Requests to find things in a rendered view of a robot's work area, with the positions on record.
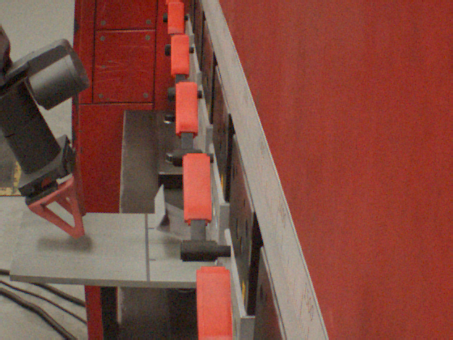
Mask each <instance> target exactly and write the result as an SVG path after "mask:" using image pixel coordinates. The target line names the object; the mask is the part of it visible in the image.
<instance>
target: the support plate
mask: <svg viewBox="0 0 453 340"><path fill-rule="evenodd" d="M54 213H55V214H56V215H57V216H59V217H60V218H61V219H64V220H65V221H66V222H67V223H68V224H70V225H71V226H72V227H74V226H75V223H74V216H73V215H72V214H70V213H69V212H54ZM82 218H83V226H84V231H85V234H84V235H83V236H80V237H79V238H77V239H75V238H73V237H72V236H70V235H69V234H68V233H67V232H64V231H63V230H62V229H61V228H59V227H57V226H55V225H54V224H52V223H50V222H49V221H48V220H46V219H43V218H42V217H40V216H39V215H37V214H35V213H34V212H32V211H24V212H23V215H22V220H21V222H20V225H19V232H18V237H17V241H16V246H15V252H14V255H13V260H12V263H11V264H12V265H11V272H10V274H9V276H10V280H11V281H12V282H24V283H50V284H64V285H79V286H82V285H94V286H113V287H162V288H197V270H200V269H201V266H215V264H214V261H182V260H180V242H182V241H181V240H177V239H176V238H174V237H172V236H169V235H167V234H165V233H163V232H160V231H158V230H156V224H155V214H148V227H154V228H155V229H148V244H149V258H150V259H155V261H150V281H146V233H145V214H113V213H86V216H83V217H82Z"/></svg>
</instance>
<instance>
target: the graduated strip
mask: <svg viewBox="0 0 453 340"><path fill-rule="evenodd" d="M208 5H209V8H210V12H211V15H212V17H213V20H214V25H215V27H216V32H217V35H218V39H219V43H220V45H221V48H222V52H223V55H224V58H225V61H226V66H227V68H228V71H229V74H230V77H231V85H232V87H233V91H234V93H235V98H236V101H237V104H238V106H239V111H240V115H241V117H242V121H243V125H244V128H245V131H246V134H247V137H248V142H249V145H250V147H251V151H252V156H253V159H254V162H255V165H256V170H257V172H258V178H259V182H260V187H261V190H262V193H263V195H264V198H265V203H266V206H267V209H268V212H269V217H270V220H271V223H272V226H273V233H274V236H275V240H276V242H277V246H278V250H279V253H280V255H281V261H282V265H283V269H284V271H285V274H286V281H287V284H288V287H289V289H290V294H291V299H292V302H293V305H294V309H295V315H296V317H297V320H298V326H299V329H300V331H301V335H302V336H301V337H302V340H326V339H325V337H324V331H323V330H322V326H321V322H320V319H319V316H318V312H317V310H316V307H315V301H314V299H313V296H312V294H311V288H310V286H309V282H308V281H307V275H306V272H305V269H304V268H303V260H302V258H301V256H300V253H299V250H298V247H297V242H296V239H295V238H294V233H293V230H292V227H291V226H290V219H289V216H288V214H287V210H286V207H285V204H284V202H283V199H282V195H281V192H280V190H279V187H278V182H277V178H276V175H275V172H274V170H273V166H272V163H271V160H270V158H269V153H268V151H267V148H266V145H265V142H264V139H263V136H262V133H261V131H260V127H259V124H258V122H257V119H256V115H255V112H254V109H253V106H252V101H251V98H250V95H249V93H248V89H247V86H246V83H245V81H244V79H243V75H242V72H241V69H240V68H239V63H238V60H237V58H236V56H235V51H234V50H233V47H232V44H231V40H230V37H229V33H228V31H227V27H226V25H225V23H224V20H223V17H222V14H221V11H220V9H219V7H218V1H217V0H208Z"/></svg>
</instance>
